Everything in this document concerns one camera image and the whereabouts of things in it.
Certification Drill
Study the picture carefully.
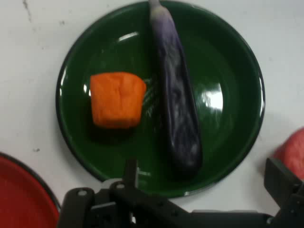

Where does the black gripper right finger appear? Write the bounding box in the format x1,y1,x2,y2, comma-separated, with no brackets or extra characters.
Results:
263,157,304,228

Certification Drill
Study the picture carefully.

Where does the purple eggplant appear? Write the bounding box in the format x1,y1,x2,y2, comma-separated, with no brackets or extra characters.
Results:
148,0,203,176

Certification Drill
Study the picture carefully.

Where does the orange carrot chunk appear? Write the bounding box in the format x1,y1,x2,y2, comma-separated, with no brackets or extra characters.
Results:
89,72,147,130

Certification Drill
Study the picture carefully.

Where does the dark green round plate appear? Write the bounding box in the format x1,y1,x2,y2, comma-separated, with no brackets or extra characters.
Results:
56,0,266,198

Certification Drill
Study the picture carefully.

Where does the pink red soft object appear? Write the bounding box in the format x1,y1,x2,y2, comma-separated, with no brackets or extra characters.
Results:
272,127,304,181

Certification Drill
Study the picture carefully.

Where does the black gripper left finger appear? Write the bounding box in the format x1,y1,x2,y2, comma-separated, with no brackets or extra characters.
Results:
57,158,190,228

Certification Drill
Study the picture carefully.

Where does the red round plate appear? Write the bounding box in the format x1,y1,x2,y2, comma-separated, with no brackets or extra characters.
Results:
0,152,61,228

